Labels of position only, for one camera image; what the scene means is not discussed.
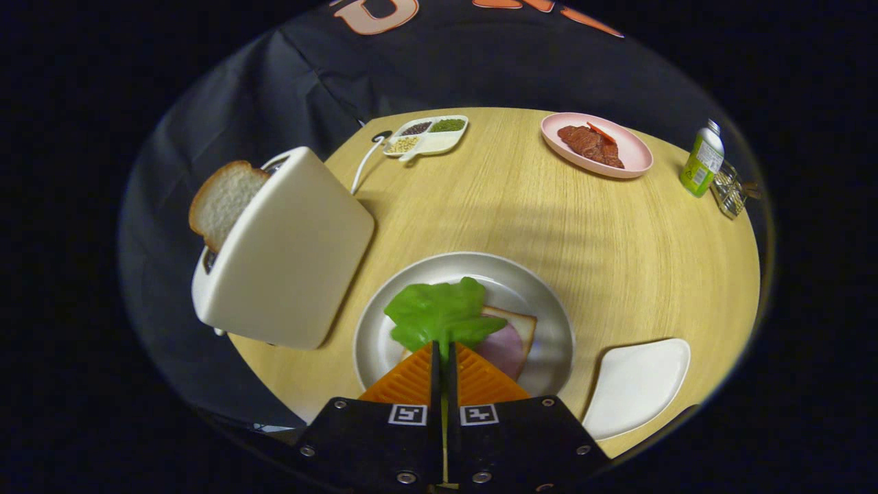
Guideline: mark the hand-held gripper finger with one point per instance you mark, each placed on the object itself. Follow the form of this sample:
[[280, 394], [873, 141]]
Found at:
[[435, 384], [452, 381]]

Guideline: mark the green lettuce leaf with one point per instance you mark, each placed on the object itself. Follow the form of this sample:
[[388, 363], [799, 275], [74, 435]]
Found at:
[[439, 312]]

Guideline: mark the toasted white bread slice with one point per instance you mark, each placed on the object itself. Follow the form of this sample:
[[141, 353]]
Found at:
[[223, 199]]

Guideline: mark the pink ham slice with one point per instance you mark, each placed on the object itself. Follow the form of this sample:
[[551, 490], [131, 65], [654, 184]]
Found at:
[[504, 350]]

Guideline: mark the bread slice under ham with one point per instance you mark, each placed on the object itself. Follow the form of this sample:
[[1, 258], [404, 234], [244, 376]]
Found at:
[[525, 326]]

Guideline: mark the white round plate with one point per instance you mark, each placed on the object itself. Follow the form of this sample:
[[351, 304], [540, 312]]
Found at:
[[507, 281]]

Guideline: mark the white rounded square plate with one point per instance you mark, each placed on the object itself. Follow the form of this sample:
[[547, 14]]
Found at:
[[638, 384]]

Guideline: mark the cream white toaster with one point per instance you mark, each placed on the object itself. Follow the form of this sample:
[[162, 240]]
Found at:
[[288, 261]]

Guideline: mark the white divided condiment dish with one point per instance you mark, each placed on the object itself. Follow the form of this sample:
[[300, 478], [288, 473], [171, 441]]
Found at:
[[439, 142]]

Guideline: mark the reddish brown meat slices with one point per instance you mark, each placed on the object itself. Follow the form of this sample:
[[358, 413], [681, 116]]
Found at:
[[586, 145]]

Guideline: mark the red tomato slice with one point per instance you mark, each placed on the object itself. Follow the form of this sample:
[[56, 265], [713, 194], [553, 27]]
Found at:
[[600, 132]]

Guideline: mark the pink round plate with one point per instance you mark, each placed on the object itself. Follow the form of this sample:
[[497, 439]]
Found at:
[[634, 154]]

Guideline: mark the green labelled bottle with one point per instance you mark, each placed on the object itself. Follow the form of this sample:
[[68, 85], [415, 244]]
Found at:
[[699, 165]]

